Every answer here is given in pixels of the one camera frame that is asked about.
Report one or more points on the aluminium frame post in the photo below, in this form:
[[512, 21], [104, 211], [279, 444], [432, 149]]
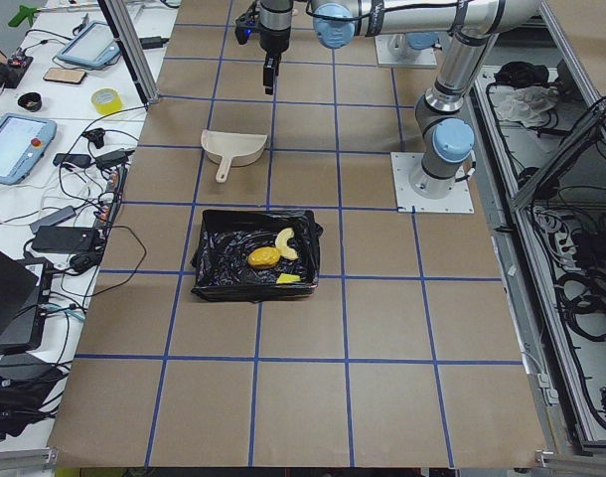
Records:
[[121, 26]]

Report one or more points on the white crumpled cloth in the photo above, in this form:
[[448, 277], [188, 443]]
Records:
[[528, 105]]

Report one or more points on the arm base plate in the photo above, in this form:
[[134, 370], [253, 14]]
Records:
[[416, 192], [425, 60]]

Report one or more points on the black laptop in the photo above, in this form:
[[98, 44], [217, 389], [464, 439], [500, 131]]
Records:
[[25, 286]]

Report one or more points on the toy croissant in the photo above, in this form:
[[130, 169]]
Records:
[[282, 244]]

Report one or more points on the teach pendant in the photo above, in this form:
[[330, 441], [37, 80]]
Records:
[[92, 48], [23, 142]]

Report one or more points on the far teach pendant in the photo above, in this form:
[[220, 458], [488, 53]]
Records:
[[92, 48]]

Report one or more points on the yellow sponge piece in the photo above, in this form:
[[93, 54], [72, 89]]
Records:
[[286, 278]]

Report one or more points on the small black bowl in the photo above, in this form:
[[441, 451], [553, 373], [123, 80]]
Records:
[[30, 101]]

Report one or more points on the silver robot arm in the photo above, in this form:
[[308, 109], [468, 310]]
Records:
[[414, 42], [451, 36]]

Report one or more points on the beige plastic dustpan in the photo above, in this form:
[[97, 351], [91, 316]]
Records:
[[227, 150]]

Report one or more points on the yellow bread roll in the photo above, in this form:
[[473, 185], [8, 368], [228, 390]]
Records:
[[264, 257]]

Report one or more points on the yellow tape roll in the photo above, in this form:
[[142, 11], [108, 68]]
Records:
[[106, 101]]

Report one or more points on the black webcam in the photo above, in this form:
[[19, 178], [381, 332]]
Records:
[[95, 137]]

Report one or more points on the black power adapter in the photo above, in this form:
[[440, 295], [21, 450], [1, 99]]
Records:
[[65, 239]]

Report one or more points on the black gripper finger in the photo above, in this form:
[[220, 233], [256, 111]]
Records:
[[270, 72]]

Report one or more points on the black lined trash bin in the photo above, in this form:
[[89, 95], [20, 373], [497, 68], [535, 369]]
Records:
[[228, 237]]

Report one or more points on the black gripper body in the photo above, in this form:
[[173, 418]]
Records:
[[273, 38]]

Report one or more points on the near teach pendant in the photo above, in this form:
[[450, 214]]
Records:
[[23, 142]]

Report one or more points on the brown phone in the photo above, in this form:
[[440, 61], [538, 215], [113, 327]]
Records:
[[65, 76]]

